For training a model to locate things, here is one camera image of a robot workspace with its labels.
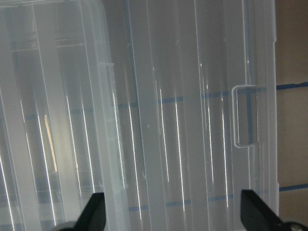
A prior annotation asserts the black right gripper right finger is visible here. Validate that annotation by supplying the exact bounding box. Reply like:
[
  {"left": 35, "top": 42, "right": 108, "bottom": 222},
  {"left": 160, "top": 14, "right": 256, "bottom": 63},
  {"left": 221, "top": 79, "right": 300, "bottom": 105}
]
[{"left": 241, "top": 190, "right": 289, "bottom": 231}]

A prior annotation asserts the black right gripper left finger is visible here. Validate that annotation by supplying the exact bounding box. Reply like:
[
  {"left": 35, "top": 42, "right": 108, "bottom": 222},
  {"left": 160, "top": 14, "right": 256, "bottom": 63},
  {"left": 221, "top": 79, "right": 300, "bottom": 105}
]
[{"left": 54, "top": 192, "right": 106, "bottom": 231}]

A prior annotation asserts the clear plastic box lid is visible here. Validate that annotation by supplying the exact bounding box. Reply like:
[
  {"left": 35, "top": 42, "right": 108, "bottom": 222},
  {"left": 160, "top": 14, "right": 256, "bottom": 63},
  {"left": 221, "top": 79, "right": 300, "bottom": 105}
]
[{"left": 102, "top": 0, "right": 279, "bottom": 231}]

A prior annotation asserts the clear plastic storage box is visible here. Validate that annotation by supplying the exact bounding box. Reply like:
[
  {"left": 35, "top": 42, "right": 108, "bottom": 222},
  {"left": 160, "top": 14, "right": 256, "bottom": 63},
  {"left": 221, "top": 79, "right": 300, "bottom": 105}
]
[{"left": 0, "top": 0, "right": 127, "bottom": 231}]

